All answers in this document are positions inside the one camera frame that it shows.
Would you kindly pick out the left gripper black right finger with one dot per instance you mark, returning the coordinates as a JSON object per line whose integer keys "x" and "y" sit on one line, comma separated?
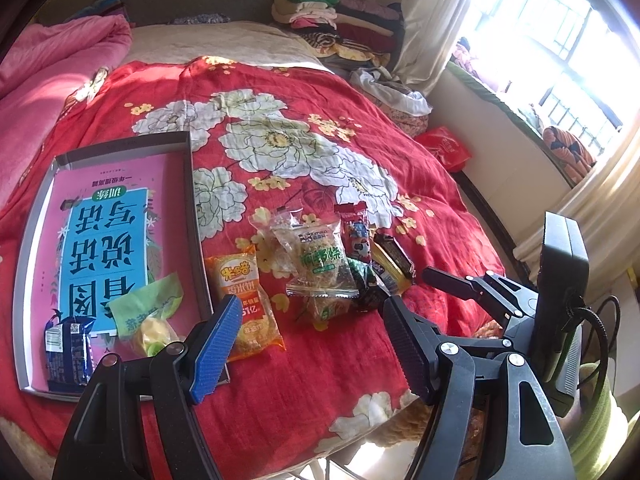
{"x": 415, "y": 340}

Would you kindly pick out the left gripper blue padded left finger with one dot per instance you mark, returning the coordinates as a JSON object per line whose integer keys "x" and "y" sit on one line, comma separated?
{"x": 209, "y": 350}

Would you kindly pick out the orange rice cracker packet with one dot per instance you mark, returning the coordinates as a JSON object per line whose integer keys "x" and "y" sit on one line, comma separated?
{"x": 238, "y": 275}

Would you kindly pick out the black crinkled snack packet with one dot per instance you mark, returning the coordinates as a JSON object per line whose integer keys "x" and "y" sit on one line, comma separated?
{"x": 372, "y": 292}

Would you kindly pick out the yellow snack bar packet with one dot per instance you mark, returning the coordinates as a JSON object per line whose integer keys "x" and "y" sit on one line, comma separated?
{"x": 388, "y": 271}

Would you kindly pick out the green milk pastry packet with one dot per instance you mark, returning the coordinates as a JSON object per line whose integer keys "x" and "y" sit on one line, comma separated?
{"x": 142, "y": 316}

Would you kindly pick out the round green label pastry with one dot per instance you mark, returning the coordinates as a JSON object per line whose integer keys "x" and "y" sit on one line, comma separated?
{"x": 320, "y": 309}

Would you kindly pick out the clear candy bag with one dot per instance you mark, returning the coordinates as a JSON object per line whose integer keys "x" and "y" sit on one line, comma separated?
{"x": 275, "y": 247}

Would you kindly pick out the dark Snickers chocolate bar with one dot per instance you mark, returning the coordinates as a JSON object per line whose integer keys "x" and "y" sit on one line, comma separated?
{"x": 394, "y": 250}

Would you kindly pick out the clear brown cake packet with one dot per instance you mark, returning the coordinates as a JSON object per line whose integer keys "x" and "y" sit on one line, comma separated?
{"x": 318, "y": 255}

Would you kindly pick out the red panda snack packet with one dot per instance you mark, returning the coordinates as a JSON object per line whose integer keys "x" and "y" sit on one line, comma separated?
{"x": 355, "y": 228}

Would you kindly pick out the blue cookie packet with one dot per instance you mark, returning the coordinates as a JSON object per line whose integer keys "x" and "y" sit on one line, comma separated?
{"x": 67, "y": 347}

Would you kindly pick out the green sleeve forearm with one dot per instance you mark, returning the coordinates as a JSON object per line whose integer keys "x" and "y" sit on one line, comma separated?
{"x": 608, "y": 428}

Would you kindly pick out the red floral quilt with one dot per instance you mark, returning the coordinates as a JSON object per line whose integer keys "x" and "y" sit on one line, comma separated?
{"x": 267, "y": 138}

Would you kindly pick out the orange patterned cushion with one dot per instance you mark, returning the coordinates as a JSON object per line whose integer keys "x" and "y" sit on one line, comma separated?
{"x": 571, "y": 154}

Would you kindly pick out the grey tray pink printed bottom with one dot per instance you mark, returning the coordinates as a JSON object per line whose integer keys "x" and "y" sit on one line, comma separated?
{"x": 109, "y": 220}

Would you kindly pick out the red plastic bag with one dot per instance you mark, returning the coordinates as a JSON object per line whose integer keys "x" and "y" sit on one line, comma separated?
{"x": 445, "y": 147}

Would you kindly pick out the floral basket with white bag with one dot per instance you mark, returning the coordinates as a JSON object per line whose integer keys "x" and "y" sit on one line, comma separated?
{"x": 408, "y": 109}

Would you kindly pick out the beige bed sheet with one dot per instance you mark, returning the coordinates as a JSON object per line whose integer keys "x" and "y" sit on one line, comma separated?
{"x": 246, "y": 42}

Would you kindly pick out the stack of folded clothes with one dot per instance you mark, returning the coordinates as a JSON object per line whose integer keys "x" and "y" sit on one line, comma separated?
{"x": 352, "y": 32}

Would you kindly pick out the pink folded blanket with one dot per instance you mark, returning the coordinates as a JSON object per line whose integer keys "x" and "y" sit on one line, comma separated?
{"x": 45, "y": 65}

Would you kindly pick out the cream curtain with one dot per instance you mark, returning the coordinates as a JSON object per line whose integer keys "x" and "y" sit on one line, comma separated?
{"x": 431, "y": 30}

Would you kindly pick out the blue patterned pillow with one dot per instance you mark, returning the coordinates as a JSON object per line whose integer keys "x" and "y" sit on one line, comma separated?
{"x": 101, "y": 8}

